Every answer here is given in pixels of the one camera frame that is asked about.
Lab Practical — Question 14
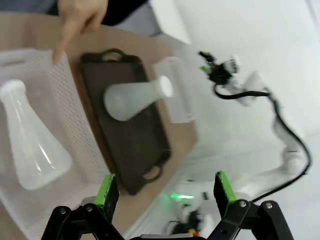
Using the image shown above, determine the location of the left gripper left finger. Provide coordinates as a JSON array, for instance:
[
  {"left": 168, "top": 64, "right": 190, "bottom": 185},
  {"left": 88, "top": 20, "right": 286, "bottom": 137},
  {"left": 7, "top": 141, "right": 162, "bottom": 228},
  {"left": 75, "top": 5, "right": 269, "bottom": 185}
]
[{"left": 43, "top": 173, "right": 126, "bottom": 240}]

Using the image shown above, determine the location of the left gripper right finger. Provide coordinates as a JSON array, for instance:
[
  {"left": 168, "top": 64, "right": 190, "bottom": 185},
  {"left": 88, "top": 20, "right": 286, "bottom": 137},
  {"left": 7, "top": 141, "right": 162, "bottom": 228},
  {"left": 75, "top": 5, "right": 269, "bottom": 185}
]
[{"left": 207, "top": 171, "right": 296, "bottom": 240}]

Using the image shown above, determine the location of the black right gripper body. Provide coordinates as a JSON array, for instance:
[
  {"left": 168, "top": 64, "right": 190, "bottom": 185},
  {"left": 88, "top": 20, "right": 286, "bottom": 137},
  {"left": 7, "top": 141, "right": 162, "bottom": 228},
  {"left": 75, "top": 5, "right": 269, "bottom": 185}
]
[{"left": 209, "top": 55, "right": 241, "bottom": 86}]

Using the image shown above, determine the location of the translucent white conical flask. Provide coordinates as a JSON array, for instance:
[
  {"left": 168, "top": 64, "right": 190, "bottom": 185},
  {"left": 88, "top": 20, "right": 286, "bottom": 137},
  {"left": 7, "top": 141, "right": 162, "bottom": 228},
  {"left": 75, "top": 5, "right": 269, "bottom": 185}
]
[
  {"left": 0, "top": 79, "right": 74, "bottom": 191},
  {"left": 103, "top": 75, "right": 174, "bottom": 122}
]

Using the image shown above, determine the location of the person's right hand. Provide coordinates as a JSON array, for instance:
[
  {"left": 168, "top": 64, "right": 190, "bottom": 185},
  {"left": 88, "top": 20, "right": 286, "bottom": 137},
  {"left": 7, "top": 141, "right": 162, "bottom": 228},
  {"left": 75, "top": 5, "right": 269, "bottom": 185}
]
[{"left": 51, "top": 0, "right": 110, "bottom": 66}]

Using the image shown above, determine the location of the white perforated plastic basket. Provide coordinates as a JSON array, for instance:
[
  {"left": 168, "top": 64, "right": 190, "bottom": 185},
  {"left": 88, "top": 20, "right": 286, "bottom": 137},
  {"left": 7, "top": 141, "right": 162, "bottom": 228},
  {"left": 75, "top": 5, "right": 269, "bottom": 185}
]
[
  {"left": 0, "top": 48, "right": 115, "bottom": 240},
  {"left": 153, "top": 56, "right": 196, "bottom": 124}
]

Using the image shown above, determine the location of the dark brown plastic tray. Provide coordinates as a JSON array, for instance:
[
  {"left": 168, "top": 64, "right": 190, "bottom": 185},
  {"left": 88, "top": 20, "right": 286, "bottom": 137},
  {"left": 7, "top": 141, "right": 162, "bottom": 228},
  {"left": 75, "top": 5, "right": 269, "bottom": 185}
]
[{"left": 78, "top": 48, "right": 174, "bottom": 196}]

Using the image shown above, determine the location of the person in black sweater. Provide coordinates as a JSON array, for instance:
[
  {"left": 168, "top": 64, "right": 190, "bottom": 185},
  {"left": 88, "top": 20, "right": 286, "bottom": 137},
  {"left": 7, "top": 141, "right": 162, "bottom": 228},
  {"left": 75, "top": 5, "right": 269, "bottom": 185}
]
[{"left": 46, "top": 0, "right": 152, "bottom": 27}]

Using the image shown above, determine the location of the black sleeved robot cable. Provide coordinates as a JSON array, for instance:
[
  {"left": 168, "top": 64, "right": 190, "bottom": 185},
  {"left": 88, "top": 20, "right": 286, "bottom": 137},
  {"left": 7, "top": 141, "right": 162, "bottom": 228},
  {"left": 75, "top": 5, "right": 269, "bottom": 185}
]
[{"left": 212, "top": 83, "right": 313, "bottom": 203}]

